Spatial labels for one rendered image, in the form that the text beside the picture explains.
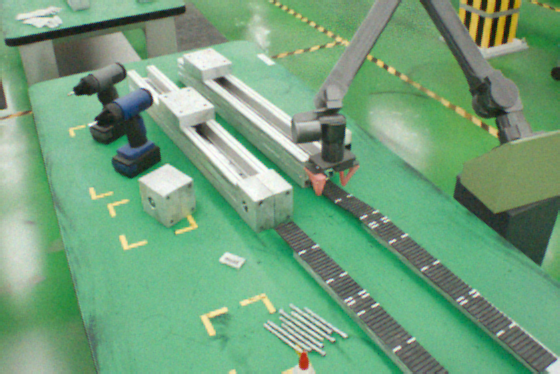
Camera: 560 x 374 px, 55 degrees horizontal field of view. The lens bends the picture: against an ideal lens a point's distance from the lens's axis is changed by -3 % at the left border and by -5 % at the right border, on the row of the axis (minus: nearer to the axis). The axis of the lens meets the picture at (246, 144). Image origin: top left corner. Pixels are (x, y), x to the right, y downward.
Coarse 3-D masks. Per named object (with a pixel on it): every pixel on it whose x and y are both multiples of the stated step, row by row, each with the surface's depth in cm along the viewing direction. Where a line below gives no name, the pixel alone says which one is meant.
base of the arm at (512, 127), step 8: (512, 112) 134; (520, 112) 135; (496, 120) 138; (504, 120) 135; (512, 120) 134; (520, 120) 134; (504, 128) 135; (512, 128) 133; (520, 128) 132; (528, 128) 133; (504, 136) 135; (512, 136) 133; (520, 136) 130; (528, 136) 130; (504, 144) 135
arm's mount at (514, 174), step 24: (528, 144) 123; (552, 144) 126; (480, 168) 133; (504, 168) 125; (528, 168) 127; (552, 168) 130; (480, 192) 135; (504, 192) 128; (528, 192) 131; (552, 192) 135
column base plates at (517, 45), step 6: (516, 42) 418; (522, 42) 415; (480, 48) 410; (492, 48) 409; (498, 48) 409; (504, 48) 408; (510, 48) 410; (516, 48) 413; (522, 48) 414; (528, 48) 416; (486, 54) 402; (492, 54) 405; (498, 54) 405; (504, 54) 408
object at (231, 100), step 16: (192, 80) 192; (208, 80) 183; (224, 80) 187; (208, 96) 185; (224, 96) 173; (240, 96) 179; (256, 96) 172; (224, 112) 176; (240, 112) 165; (256, 112) 169; (272, 112) 163; (240, 128) 168; (256, 128) 160; (272, 128) 154; (288, 128) 157; (256, 144) 161; (272, 144) 152; (288, 144) 147; (304, 144) 151; (320, 144) 146; (272, 160) 155; (288, 160) 147; (304, 160) 140; (304, 176) 143
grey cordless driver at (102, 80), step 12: (96, 72) 160; (108, 72) 161; (120, 72) 164; (84, 84) 156; (96, 84) 158; (108, 84) 161; (108, 96) 164; (96, 132) 167; (108, 132) 166; (120, 132) 170
